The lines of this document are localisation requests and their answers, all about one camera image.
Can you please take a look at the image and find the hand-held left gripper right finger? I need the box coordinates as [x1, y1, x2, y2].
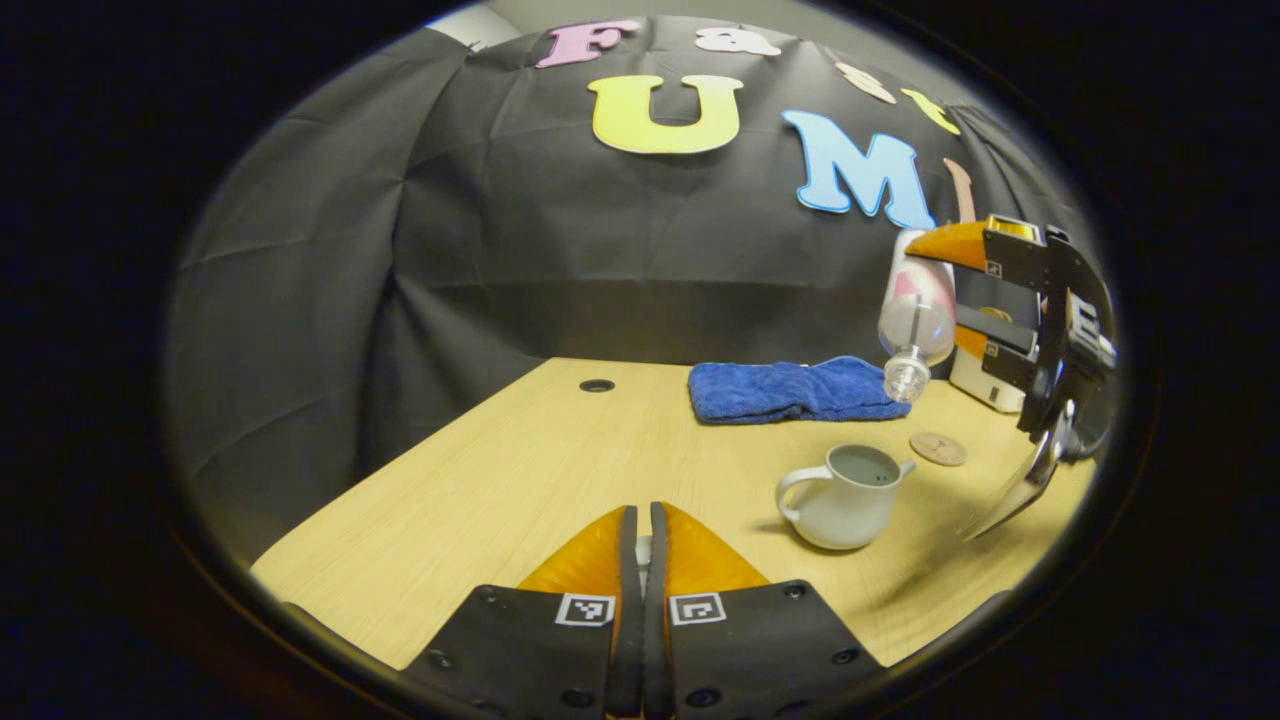
[645, 502, 887, 720]

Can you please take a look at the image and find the white ceramic teacup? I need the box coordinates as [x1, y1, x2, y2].
[776, 444, 917, 552]

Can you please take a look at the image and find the round wooden coaster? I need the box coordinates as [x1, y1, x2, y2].
[909, 431, 969, 467]

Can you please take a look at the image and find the black backdrop cloth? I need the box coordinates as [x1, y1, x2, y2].
[165, 15, 1101, 571]

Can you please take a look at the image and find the clear plastic water bottle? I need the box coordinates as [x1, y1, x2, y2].
[878, 230, 958, 404]

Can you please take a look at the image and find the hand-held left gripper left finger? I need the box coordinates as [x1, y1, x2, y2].
[400, 505, 642, 720]

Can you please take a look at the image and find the blue folded towel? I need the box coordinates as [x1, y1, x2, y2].
[688, 356, 913, 425]

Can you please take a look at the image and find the white toaster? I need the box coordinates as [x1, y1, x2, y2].
[948, 345, 1026, 414]

